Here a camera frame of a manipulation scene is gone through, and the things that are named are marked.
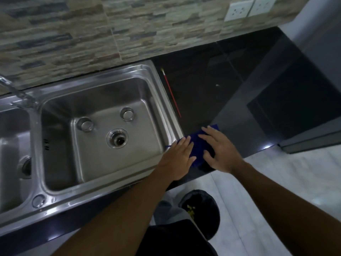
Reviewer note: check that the round steel sink hole cover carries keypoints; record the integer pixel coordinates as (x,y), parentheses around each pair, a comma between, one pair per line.
(38,201)

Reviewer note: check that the white wall socket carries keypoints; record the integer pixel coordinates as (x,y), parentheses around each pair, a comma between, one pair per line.
(262,6)
(238,10)

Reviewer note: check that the person's black shirt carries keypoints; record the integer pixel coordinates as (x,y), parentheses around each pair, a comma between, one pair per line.
(175,239)

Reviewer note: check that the person's right hand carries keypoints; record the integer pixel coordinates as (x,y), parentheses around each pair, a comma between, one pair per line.
(223,154)

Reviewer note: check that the stainless steel double sink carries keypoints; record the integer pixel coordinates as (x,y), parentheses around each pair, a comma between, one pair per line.
(101,162)

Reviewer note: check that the small steel cup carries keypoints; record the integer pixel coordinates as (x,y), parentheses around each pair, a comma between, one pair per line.
(84,124)
(127,114)

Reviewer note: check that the thin red stick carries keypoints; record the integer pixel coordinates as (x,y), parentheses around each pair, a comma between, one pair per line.
(171,94)

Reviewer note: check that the chrome faucet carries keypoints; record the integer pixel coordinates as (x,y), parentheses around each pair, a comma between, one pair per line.
(16,94)

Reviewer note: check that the person's grey trousers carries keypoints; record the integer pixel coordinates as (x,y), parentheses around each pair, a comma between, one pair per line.
(170,213)

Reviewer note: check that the yellow scraps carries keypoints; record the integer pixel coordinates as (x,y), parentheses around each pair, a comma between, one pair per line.
(190,209)

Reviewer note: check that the grey appliance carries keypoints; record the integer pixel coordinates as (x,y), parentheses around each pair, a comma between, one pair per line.
(314,141)

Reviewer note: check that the black trash bin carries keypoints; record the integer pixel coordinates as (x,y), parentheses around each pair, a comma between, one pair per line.
(206,210)

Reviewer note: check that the blue cloth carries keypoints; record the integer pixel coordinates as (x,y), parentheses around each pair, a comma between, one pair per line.
(198,150)

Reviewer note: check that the person's left forearm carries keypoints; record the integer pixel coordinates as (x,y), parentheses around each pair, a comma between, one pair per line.
(120,215)

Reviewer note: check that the person's right middle finger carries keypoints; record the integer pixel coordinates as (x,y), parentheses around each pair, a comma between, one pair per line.
(210,132)

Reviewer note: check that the person's right forearm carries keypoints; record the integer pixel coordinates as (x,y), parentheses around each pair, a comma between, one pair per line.
(282,207)

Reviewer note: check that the person's left hand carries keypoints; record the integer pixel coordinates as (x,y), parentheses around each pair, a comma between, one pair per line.
(175,162)

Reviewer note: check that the person's right thumb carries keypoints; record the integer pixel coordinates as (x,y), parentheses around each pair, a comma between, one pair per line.
(209,158)

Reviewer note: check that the person's left middle finger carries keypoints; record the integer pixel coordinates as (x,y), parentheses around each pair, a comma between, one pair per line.
(187,142)

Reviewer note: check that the person's left thumb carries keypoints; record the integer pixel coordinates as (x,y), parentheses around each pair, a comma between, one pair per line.
(192,159)

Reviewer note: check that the person's left little finger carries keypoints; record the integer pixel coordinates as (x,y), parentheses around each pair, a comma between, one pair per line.
(173,146)

